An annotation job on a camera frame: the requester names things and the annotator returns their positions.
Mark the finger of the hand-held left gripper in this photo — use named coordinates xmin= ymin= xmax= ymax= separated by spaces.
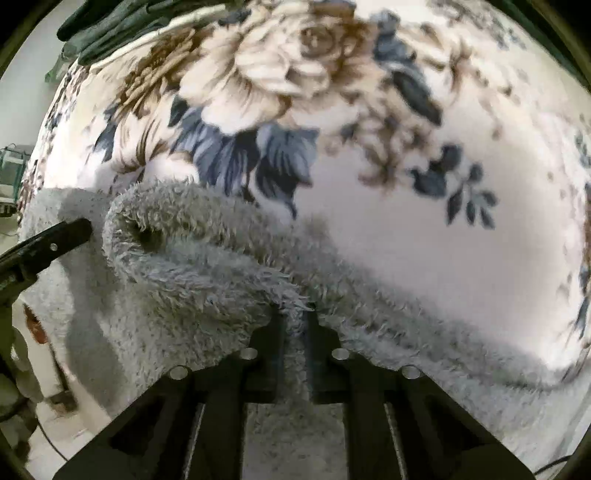
xmin=0 ymin=218 xmax=93 ymax=292

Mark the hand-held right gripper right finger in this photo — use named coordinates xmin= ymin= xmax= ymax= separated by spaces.
xmin=307 ymin=308 xmax=539 ymax=480

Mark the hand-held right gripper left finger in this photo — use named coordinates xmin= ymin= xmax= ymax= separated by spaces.
xmin=54 ymin=308 xmax=288 ymax=480

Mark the floral printed blanket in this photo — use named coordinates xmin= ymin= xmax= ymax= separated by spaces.
xmin=18 ymin=0 xmax=591 ymax=384

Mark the dark green cloth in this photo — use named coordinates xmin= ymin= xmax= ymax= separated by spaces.
xmin=56 ymin=0 xmax=232 ymax=65

